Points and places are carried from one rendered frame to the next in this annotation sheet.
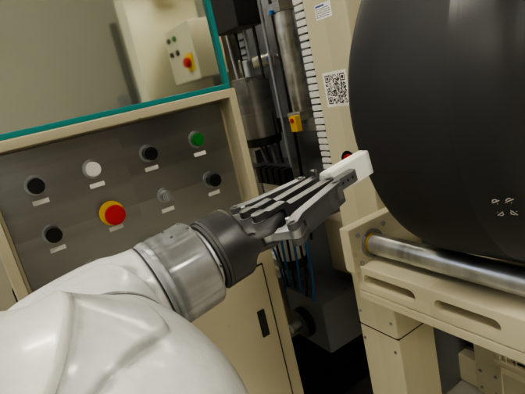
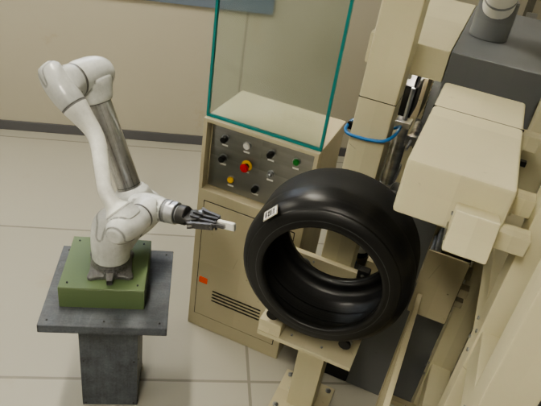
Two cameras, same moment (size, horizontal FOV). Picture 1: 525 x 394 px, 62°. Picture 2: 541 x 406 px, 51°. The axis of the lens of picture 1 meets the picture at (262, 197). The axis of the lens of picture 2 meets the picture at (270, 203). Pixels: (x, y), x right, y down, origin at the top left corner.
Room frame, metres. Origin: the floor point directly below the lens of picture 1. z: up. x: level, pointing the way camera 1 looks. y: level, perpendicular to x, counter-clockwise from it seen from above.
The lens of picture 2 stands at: (-0.51, -1.45, 2.37)
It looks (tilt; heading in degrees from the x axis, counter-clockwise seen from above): 33 degrees down; 48
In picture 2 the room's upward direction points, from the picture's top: 9 degrees clockwise
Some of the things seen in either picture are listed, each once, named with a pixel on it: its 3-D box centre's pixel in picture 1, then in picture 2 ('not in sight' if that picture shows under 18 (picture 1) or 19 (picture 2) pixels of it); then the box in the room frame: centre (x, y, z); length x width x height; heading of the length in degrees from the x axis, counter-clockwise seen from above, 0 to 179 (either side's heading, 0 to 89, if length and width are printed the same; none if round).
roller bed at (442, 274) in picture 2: not in sight; (441, 273); (1.17, -0.63, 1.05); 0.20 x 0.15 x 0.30; 30
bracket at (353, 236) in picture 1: (411, 219); (336, 274); (0.94, -0.32, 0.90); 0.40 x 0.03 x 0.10; 120
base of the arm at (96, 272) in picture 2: not in sight; (110, 263); (0.23, 0.28, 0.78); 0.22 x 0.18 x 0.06; 63
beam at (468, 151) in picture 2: not in sight; (465, 151); (0.83, -0.73, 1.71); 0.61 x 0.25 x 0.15; 30
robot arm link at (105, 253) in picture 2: not in sight; (112, 233); (0.25, 0.31, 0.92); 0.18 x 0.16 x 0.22; 28
